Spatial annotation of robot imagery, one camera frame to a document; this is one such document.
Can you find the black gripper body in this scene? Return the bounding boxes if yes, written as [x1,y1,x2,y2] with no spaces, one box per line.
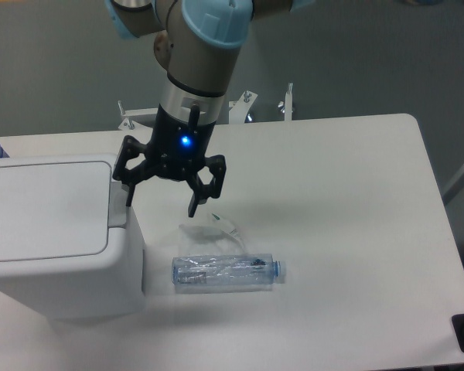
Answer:
[146,103,214,181]

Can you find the white push-lid trash can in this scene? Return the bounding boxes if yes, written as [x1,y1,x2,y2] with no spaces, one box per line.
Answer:
[0,154,145,319]

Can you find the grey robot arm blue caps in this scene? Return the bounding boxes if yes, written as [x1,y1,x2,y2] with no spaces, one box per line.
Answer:
[105,0,309,216]

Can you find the crumpled clear plastic wrapper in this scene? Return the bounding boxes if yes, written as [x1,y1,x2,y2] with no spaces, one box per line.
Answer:
[178,213,247,257]

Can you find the clear plastic water bottle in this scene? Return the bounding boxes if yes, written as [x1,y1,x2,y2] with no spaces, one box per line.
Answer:
[171,254,286,294]

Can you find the white metal base frame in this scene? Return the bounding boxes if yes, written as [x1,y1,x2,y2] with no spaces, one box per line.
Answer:
[117,81,295,131]

